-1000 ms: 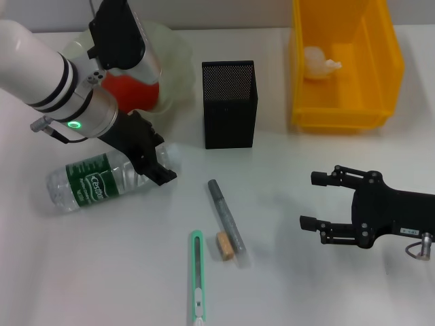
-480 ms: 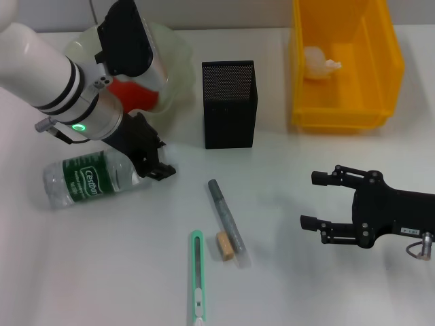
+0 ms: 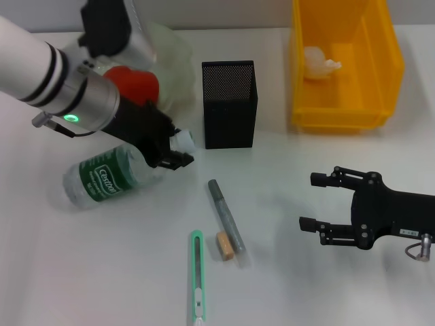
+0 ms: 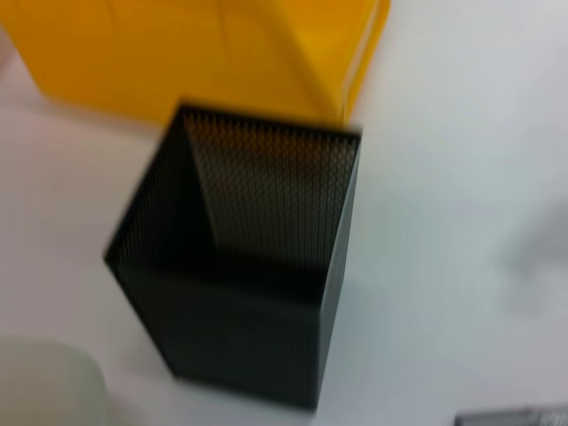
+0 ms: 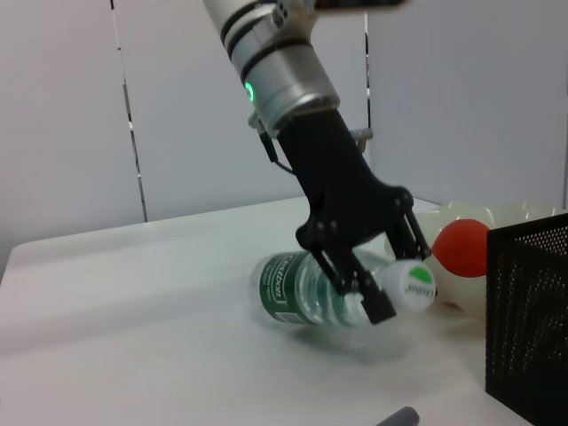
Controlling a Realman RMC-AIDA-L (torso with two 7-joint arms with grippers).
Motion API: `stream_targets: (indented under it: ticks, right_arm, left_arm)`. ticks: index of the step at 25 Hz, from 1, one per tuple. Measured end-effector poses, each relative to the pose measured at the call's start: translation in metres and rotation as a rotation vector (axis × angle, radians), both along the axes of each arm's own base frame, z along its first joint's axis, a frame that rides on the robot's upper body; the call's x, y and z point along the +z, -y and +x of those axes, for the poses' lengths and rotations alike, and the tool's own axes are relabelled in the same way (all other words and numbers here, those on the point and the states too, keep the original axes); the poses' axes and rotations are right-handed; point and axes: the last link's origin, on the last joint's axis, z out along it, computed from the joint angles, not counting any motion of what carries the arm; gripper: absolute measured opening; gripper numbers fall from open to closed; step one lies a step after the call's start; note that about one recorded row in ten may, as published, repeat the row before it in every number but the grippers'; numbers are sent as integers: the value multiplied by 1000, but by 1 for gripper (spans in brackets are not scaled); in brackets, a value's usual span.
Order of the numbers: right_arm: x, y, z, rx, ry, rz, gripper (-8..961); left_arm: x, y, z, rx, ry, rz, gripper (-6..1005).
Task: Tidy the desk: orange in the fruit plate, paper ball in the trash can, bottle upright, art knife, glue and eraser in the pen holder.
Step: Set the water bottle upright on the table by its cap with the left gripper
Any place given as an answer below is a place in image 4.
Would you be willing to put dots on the pale green wavy fruit plate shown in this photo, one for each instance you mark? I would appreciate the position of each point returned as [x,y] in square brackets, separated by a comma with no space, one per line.
[44,386]

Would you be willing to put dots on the yellow plastic bin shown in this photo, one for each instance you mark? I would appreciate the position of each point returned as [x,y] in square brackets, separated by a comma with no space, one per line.
[133,53]

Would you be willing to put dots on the black mesh pen holder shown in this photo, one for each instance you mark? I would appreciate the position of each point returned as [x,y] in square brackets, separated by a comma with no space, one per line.
[248,319]

